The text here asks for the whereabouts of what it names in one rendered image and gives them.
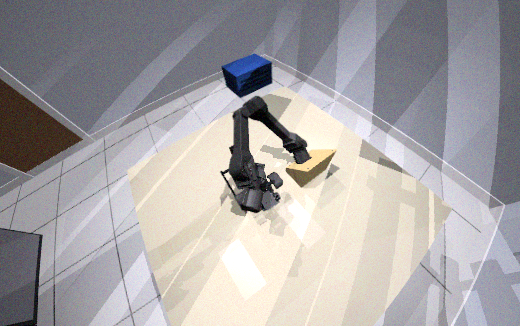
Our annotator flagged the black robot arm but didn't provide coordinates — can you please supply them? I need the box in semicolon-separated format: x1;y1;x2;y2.
228;96;312;212

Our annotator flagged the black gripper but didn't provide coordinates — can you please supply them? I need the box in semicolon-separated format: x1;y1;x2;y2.
235;172;283;204

